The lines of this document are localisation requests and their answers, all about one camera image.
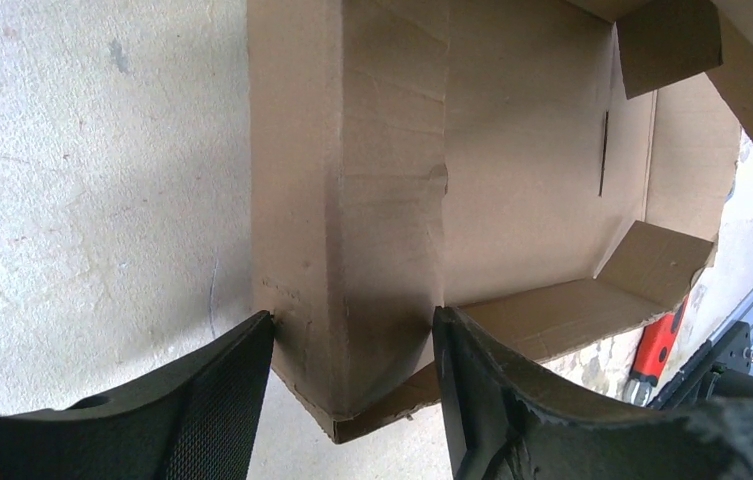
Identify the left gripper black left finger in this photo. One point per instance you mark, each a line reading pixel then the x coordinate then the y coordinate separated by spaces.
pixel 193 418

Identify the brown cardboard box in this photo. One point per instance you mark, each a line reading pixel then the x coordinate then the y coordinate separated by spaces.
pixel 557 169

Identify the red handled adjustable wrench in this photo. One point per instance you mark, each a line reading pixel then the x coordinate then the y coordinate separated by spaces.
pixel 651 356

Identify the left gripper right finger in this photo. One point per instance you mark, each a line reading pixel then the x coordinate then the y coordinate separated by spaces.
pixel 507 417

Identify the black metal base rail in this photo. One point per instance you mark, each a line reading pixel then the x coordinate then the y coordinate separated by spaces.
pixel 727 358

